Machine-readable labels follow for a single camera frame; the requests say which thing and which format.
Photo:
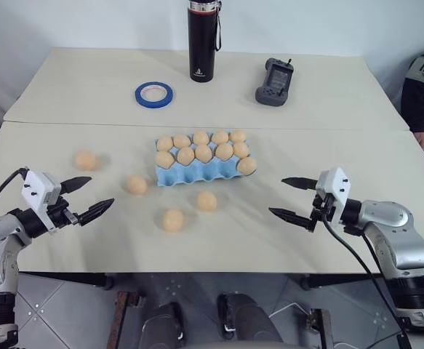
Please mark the dark rounded shape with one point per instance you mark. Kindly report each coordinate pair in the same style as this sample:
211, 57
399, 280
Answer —
248, 320
162, 327

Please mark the blue tape roll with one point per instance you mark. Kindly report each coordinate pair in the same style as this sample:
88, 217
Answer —
140, 95

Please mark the tan egg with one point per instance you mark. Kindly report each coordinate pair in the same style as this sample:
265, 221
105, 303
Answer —
85, 160
247, 165
207, 201
182, 141
238, 136
203, 153
220, 137
164, 160
173, 220
136, 185
166, 143
201, 137
224, 151
185, 156
241, 149

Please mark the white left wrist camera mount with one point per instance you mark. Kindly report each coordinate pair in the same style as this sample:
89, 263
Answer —
39, 189

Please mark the black table leg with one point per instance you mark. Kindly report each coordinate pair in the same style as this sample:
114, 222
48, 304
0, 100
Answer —
306, 283
108, 281

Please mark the blue egg tray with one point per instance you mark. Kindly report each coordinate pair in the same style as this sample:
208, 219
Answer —
197, 174

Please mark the rusty brown metal bar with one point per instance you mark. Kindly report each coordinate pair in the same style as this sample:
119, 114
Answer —
322, 327
119, 316

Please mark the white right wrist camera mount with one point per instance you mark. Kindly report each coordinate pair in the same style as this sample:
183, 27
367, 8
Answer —
337, 185

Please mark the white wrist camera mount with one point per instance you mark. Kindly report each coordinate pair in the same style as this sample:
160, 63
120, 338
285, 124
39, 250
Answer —
39, 189
337, 185

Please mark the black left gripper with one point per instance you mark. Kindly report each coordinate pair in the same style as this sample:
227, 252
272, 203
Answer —
60, 212

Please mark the grey handheld controller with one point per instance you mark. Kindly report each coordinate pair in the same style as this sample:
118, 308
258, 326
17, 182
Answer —
274, 85

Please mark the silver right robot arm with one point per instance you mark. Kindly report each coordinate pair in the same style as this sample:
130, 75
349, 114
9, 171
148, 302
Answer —
400, 240

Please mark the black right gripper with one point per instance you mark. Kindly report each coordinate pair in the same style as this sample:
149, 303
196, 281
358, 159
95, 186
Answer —
322, 209

